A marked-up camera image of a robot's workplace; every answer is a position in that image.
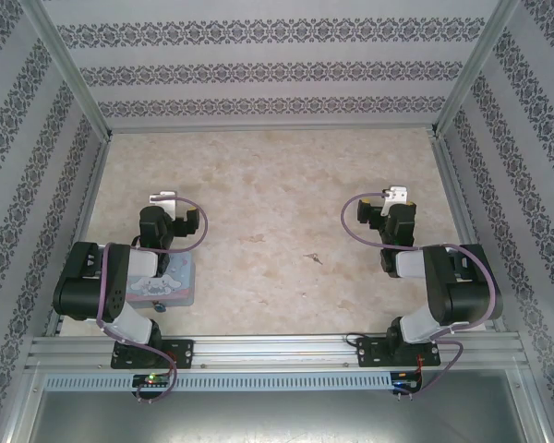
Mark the pastel cartoon dog box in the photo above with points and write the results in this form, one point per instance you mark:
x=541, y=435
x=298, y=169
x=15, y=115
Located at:
x=175, y=281

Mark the small metal key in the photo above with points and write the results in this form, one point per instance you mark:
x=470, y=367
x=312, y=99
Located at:
x=315, y=258

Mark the small brass padlock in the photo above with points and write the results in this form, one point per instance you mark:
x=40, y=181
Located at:
x=160, y=306

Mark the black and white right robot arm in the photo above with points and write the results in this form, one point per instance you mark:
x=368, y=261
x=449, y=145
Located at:
x=471, y=295

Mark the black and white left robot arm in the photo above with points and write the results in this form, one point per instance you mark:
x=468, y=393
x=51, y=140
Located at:
x=80, y=281

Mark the left controller board with lights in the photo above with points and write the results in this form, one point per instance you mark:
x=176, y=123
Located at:
x=153, y=380

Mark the controller board with lights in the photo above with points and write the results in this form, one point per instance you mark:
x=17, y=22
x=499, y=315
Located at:
x=407, y=381
x=153, y=380

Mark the right controller board with lights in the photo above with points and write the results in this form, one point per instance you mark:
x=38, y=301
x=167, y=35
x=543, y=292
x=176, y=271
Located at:
x=407, y=381

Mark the grey metal panel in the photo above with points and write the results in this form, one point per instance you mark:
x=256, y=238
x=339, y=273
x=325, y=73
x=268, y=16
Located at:
x=277, y=417

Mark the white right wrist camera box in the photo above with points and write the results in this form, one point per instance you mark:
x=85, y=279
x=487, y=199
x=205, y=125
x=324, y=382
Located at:
x=397, y=193

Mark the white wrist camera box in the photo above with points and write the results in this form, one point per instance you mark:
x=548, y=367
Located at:
x=397, y=193
x=164, y=197

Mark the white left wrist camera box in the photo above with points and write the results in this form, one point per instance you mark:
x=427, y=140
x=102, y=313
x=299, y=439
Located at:
x=164, y=197

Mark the aluminium side rail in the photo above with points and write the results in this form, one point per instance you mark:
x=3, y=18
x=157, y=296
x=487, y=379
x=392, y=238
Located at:
x=461, y=203
x=85, y=221

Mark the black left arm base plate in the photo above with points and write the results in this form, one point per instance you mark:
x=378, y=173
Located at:
x=182, y=353

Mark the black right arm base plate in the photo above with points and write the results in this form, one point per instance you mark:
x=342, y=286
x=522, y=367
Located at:
x=371, y=351

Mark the aluminium mounting rail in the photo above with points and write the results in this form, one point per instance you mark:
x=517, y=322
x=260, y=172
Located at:
x=277, y=350

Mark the aluminium frame post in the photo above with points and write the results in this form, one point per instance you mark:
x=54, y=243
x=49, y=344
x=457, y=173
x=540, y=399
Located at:
x=64, y=69
x=475, y=64

